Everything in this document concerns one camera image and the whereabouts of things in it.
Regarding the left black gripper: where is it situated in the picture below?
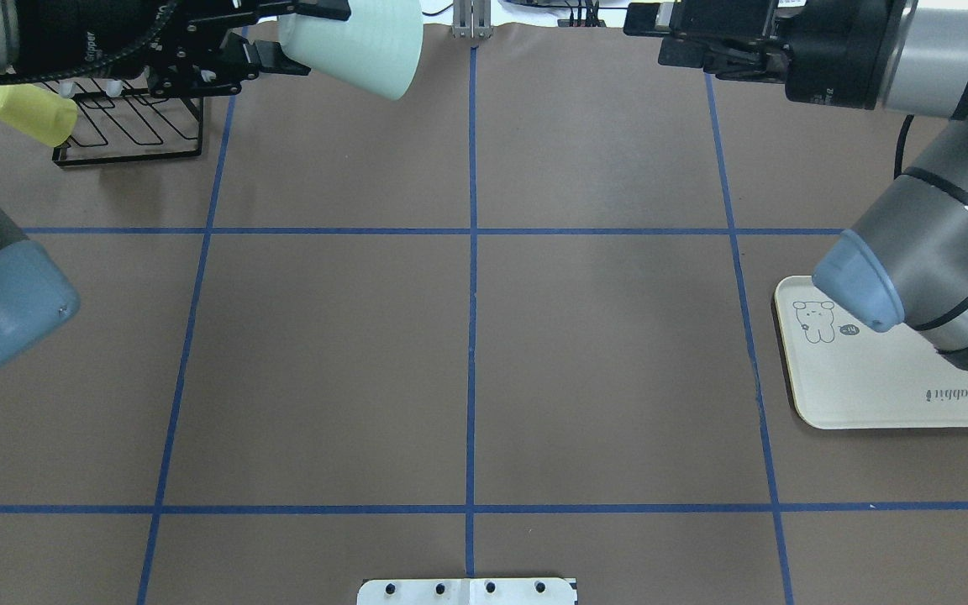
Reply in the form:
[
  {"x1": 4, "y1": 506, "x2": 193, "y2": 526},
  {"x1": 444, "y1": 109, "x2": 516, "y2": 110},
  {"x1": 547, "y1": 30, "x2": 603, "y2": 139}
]
[{"x1": 145, "y1": 0, "x2": 352, "y2": 98}]

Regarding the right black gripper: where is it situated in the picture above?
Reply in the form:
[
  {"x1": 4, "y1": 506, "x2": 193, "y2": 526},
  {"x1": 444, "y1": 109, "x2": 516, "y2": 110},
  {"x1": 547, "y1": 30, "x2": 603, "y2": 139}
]
[{"x1": 623, "y1": 1, "x2": 797, "y2": 82}]

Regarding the light green cup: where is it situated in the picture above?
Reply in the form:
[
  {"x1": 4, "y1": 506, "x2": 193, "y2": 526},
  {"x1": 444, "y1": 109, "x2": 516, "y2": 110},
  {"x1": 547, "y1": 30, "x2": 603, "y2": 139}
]
[{"x1": 277, "y1": 1, "x2": 424, "y2": 101}]

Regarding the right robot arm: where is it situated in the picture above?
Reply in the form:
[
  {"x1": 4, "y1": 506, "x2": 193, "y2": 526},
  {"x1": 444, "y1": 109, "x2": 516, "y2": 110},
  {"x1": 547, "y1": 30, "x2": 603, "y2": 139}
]
[{"x1": 623, "y1": 1, "x2": 968, "y2": 372}]

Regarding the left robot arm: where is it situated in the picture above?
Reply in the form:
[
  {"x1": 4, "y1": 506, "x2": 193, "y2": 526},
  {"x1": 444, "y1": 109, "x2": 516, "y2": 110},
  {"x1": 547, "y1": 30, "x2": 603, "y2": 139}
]
[{"x1": 0, "y1": 1, "x2": 353, "y2": 367}]

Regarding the yellow cup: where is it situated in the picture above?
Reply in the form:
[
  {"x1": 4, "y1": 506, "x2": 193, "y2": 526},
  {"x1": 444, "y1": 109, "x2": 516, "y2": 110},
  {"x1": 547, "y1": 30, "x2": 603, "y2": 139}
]
[{"x1": 0, "y1": 84, "x2": 78, "y2": 148}]

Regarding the cream rabbit tray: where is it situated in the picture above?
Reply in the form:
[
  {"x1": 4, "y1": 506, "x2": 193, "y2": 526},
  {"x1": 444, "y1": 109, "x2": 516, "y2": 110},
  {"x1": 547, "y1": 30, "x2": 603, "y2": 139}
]
[{"x1": 772, "y1": 276, "x2": 968, "y2": 430}]

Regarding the aluminium frame post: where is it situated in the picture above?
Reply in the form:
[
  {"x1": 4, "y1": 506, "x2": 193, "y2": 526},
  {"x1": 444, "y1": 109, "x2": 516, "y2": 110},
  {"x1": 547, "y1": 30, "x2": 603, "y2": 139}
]
[{"x1": 452, "y1": 0, "x2": 494, "y2": 39}]

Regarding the black wire cup rack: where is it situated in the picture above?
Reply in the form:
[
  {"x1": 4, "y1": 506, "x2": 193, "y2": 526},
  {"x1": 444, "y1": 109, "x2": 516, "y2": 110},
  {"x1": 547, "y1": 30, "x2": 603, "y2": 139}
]
[{"x1": 41, "y1": 79, "x2": 208, "y2": 169}]

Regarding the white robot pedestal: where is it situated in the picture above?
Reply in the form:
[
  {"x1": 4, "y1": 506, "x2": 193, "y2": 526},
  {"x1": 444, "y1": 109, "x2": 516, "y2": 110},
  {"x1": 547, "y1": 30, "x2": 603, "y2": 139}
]
[{"x1": 356, "y1": 577, "x2": 579, "y2": 604}]

